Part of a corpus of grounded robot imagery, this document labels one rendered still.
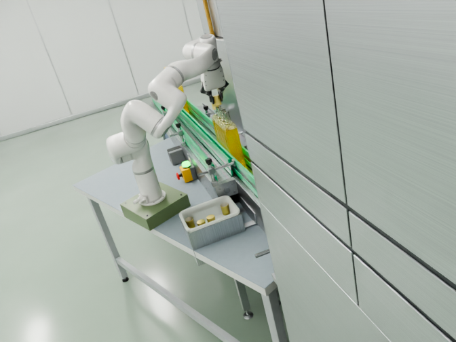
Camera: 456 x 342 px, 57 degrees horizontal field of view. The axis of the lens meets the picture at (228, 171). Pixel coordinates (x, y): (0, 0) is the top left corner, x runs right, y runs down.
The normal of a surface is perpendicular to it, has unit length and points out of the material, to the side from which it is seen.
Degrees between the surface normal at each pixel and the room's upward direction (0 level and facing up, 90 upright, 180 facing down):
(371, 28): 90
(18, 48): 90
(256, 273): 0
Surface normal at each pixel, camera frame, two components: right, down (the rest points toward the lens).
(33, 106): 0.32, 0.34
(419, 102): -0.92, 0.33
